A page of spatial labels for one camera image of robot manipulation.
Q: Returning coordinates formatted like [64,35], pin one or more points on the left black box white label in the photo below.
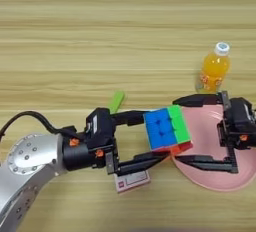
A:
[99,124]

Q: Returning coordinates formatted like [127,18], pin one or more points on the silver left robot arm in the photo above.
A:
[23,176]

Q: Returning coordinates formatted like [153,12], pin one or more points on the black box white label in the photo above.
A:
[99,124]
[241,114]

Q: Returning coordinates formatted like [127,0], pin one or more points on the orange juice bottle white cap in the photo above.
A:
[215,69]

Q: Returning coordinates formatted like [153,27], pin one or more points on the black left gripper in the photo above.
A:
[83,156]

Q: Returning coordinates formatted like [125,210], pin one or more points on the right black box white label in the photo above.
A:
[241,114]

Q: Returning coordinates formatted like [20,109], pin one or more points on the green rectangular block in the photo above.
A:
[116,102]

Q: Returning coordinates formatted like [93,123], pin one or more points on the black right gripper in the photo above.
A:
[240,139]

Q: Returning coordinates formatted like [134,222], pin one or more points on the small white pink card box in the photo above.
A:
[133,182]

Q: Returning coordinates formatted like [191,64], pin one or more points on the multicolour puzzle cube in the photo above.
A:
[166,129]

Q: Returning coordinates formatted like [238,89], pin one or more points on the pink round plate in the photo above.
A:
[206,132]

